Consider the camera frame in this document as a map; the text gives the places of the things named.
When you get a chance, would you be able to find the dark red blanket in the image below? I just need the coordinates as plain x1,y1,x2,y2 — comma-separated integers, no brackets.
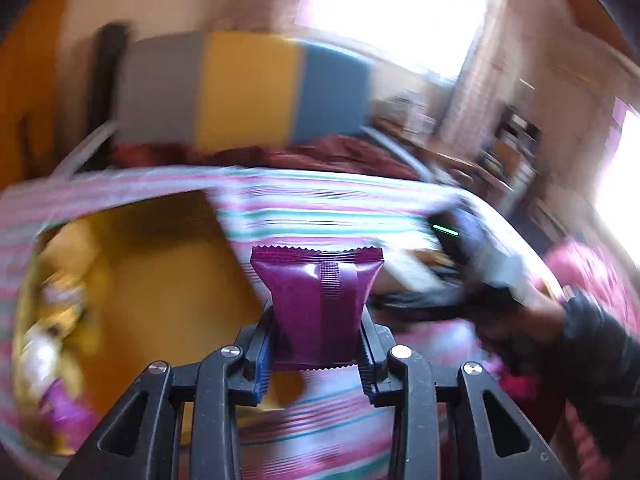
111,134,419,181

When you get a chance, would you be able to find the white plastic-wrapped bundle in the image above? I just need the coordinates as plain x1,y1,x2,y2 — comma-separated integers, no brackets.
17,323,62,405

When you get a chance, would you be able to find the purple triangular snack packet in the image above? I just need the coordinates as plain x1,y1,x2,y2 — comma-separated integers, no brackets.
40,378,98,453

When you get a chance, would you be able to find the striped bed sheet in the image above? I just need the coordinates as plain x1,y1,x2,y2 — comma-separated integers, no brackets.
0,167,566,480

